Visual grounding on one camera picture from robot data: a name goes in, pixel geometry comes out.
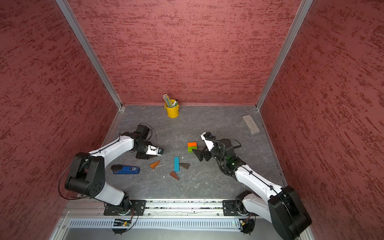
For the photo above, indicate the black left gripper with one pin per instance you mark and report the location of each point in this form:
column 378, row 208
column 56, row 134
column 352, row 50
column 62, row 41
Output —
column 144, row 156

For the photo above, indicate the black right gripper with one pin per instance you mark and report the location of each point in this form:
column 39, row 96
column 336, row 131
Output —
column 199, row 154

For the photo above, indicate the green rectangular block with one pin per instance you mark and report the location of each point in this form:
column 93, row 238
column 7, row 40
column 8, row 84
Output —
column 191, row 148

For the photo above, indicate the orange brown triangle block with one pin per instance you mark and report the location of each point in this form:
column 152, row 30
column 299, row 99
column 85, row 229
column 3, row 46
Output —
column 154, row 165

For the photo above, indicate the orange rectangular block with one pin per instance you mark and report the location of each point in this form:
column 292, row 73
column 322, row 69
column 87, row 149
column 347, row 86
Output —
column 192, row 144

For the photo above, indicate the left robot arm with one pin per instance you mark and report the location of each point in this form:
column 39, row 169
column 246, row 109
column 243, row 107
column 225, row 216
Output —
column 87, row 171

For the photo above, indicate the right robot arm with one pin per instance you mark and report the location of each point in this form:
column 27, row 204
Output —
column 281, row 206

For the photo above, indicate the teal long block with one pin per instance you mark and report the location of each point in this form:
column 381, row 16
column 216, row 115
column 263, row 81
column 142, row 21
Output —
column 176, row 164

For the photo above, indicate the dark brown triangle block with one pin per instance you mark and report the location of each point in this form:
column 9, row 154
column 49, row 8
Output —
column 184, row 165

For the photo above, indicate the red brown triangle block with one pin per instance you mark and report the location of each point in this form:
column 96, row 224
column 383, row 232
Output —
column 174, row 175

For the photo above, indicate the yellow metal pencil bucket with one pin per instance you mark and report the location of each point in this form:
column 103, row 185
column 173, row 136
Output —
column 173, row 111

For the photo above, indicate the blue black utility knife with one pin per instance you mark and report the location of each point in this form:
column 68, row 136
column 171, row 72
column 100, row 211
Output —
column 125, row 170

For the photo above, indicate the pencils in bucket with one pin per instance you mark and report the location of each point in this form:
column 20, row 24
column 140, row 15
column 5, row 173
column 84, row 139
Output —
column 167, row 100

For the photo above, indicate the grey marbled pencil case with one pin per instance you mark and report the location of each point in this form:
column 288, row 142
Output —
column 251, row 124

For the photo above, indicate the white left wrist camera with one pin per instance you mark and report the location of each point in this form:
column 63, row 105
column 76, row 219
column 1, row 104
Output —
column 152, row 149

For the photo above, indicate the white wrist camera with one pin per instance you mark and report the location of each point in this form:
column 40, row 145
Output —
column 207, row 138
column 152, row 149

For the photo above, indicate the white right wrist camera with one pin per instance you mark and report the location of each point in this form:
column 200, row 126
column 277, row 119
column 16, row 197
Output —
column 207, row 138

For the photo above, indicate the aluminium front rail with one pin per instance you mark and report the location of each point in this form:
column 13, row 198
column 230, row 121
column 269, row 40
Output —
column 155, row 208

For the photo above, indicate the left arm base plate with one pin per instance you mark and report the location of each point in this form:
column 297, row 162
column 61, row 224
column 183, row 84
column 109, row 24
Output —
column 137, row 205

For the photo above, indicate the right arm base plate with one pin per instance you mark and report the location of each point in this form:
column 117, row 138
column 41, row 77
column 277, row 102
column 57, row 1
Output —
column 230, row 208

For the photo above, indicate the white slotted cable duct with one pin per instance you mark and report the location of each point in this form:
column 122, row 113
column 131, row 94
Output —
column 167, row 224

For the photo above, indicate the aluminium corner post left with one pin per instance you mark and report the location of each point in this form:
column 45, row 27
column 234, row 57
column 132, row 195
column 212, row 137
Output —
column 82, row 38

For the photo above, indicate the aluminium corner post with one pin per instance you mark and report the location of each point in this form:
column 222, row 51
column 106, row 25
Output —
column 82, row 38
column 290, row 37

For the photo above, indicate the aluminium corner post right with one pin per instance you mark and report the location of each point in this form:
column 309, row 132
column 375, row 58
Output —
column 290, row 37

